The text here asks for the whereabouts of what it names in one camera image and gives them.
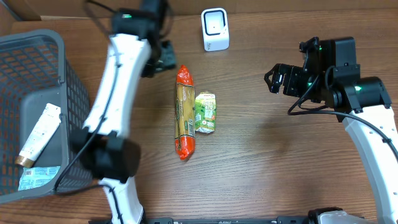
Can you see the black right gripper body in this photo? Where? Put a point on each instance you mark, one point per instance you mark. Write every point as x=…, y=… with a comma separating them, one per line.
x=296, y=83

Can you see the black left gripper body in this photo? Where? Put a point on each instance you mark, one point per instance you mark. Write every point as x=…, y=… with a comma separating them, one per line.
x=166, y=58

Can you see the orange pasta packet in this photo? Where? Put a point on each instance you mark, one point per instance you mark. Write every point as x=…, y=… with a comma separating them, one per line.
x=184, y=114

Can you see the green juice carton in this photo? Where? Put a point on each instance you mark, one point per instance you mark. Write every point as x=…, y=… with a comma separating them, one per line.
x=205, y=112

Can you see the white cream tube gold cap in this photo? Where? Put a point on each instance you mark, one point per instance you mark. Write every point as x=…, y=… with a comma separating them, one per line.
x=41, y=134

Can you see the teal wipes packet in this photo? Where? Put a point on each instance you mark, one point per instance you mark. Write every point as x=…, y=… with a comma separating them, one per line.
x=35, y=177

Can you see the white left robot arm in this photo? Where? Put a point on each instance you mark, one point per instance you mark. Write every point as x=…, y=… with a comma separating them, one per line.
x=136, y=49

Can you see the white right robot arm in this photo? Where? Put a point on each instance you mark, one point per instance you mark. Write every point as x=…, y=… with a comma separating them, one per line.
x=330, y=82

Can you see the white barcode scanner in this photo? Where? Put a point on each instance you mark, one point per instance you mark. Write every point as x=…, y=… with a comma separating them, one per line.
x=215, y=29

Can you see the grey plastic shopping basket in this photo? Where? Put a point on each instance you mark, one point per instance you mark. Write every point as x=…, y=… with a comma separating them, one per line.
x=42, y=102

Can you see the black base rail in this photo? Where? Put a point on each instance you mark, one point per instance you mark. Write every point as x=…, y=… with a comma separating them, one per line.
x=278, y=220

